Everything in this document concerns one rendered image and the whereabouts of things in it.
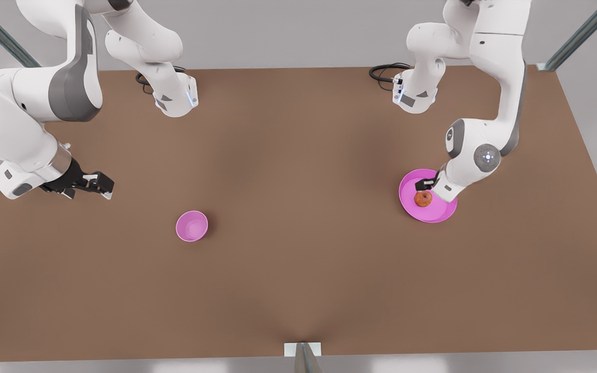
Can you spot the red-brown apple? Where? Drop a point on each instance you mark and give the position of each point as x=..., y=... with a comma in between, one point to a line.
x=423, y=198

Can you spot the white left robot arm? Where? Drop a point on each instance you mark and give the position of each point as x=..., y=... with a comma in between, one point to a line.
x=490, y=52

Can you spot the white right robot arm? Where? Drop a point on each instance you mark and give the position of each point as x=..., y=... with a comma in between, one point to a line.
x=29, y=98

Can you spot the pink plate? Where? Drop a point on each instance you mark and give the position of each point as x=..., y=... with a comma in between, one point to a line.
x=423, y=210

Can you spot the pink bowl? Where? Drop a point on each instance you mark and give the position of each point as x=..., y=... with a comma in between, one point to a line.
x=192, y=226

